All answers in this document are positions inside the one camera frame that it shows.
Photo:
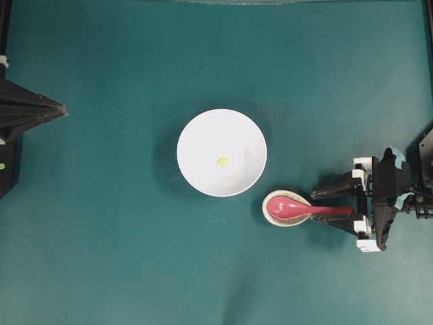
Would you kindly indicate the yellow hexagonal prism block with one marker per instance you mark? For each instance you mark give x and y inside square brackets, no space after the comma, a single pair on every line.
[222,161]

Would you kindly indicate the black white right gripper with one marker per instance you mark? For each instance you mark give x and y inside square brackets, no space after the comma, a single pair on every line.
[334,186]

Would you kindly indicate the white round bowl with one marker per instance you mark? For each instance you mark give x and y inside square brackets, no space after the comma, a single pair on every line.
[216,133]

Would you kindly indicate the green mat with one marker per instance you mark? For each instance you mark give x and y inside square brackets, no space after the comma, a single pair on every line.
[102,228]

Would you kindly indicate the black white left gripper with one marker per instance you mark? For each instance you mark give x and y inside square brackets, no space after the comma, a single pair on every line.
[14,122]

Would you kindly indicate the black left frame rail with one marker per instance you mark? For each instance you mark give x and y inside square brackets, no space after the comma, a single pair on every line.
[5,15]

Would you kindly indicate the black frame rail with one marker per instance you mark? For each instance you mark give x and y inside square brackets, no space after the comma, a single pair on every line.
[427,4]
[5,15]

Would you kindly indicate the black right frame rail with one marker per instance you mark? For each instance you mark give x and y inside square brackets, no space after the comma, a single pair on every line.
[427,4]

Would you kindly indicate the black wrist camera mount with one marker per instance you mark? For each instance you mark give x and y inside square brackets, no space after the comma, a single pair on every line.
[391,187]

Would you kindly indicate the speckled ceramic spoon rest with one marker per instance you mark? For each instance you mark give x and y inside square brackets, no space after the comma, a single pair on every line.
[290,222]

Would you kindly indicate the pink plastic soup spoon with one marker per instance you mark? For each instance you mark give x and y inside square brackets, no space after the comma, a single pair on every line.
[287,208]

